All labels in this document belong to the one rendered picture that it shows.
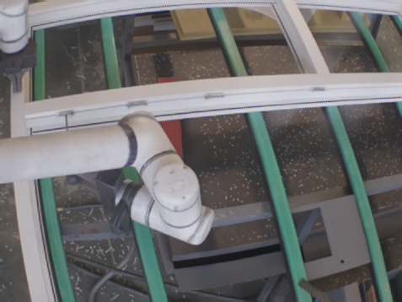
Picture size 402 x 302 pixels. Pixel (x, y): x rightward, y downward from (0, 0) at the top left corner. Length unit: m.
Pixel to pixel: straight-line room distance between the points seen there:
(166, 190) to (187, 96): 0.44
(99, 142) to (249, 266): 0.72
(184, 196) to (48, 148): 0.28
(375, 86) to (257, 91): 0.40
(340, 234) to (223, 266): 0.40
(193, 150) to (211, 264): 0.36
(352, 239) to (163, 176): 0.57
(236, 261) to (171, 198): 0.62
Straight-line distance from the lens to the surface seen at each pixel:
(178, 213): 1.38
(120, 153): 1.39
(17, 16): 1.50
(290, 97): 1.84
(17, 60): 1.58
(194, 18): 2.36
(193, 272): 1.89
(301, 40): 1.96
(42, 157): 1.29
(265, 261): 1.94
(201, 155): 2.05
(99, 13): 2.02
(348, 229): 1.70
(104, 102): 1.71
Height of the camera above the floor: 2.27
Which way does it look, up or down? 54 degrees down
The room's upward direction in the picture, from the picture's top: 9 degrees clockwise
